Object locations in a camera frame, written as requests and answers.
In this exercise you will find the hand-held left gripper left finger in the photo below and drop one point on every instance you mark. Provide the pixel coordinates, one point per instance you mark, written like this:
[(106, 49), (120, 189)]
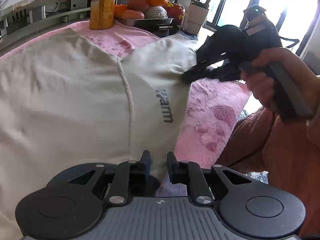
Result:
[(147, 161)]

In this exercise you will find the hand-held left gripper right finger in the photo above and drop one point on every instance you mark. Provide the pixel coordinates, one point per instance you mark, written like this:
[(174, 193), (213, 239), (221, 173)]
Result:
[(172, 163)]

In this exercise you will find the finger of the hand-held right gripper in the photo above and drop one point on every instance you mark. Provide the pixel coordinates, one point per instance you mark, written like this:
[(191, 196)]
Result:
[(222, 75), (197, 71)]

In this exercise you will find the beige sweatshirt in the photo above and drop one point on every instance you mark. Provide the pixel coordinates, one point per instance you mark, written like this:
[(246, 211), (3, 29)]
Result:
[(75, 92)]

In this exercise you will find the person's right forearm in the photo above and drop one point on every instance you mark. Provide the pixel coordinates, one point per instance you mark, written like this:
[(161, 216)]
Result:
[(275, 150)]

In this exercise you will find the person's right hand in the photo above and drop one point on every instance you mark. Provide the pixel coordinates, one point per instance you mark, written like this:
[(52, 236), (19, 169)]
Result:
[(260, 90)]

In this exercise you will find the pink printed blanket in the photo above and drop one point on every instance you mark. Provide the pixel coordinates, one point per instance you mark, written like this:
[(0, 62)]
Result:
[(212, 110)]

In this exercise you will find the white coffee cup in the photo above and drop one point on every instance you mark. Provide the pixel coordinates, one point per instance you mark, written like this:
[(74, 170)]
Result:
[(193, 20)]

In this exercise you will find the cigarette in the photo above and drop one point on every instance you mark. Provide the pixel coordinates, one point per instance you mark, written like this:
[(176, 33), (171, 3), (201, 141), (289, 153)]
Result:
[(165, 26)]

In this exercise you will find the dragon fruit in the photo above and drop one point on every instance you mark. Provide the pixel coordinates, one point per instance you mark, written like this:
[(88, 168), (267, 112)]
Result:
[(175, 11)]

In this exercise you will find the metal fruit tray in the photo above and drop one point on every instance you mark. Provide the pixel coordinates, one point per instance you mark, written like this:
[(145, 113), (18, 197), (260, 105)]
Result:
[(147, 22)]

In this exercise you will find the fruit in white foam net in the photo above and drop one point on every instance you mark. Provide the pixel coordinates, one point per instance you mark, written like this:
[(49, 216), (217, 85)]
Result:
[(156, 12)]

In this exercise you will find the pale red apple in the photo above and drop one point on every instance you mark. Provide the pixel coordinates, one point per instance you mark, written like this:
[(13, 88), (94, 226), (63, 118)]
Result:
[(132, 14)]

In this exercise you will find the small tangerine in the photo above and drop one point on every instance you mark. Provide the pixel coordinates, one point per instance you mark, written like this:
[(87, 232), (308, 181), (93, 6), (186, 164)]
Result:
[(120, 10)]

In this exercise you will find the orange juice bottle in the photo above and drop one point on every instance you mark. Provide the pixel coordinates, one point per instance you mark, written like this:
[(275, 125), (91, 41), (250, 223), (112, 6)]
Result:
[(102, 10)]

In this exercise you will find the grey box with round hole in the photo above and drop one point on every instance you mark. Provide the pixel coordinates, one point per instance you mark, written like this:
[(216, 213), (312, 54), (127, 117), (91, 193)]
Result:
[(78, 3)]

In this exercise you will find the grey speaker box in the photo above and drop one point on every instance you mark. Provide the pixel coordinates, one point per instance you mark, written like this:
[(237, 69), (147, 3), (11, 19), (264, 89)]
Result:
[(37, 13)]

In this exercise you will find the long metal shelf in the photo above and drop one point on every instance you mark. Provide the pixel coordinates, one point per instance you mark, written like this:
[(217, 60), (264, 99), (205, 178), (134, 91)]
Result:
[(37, 1)]

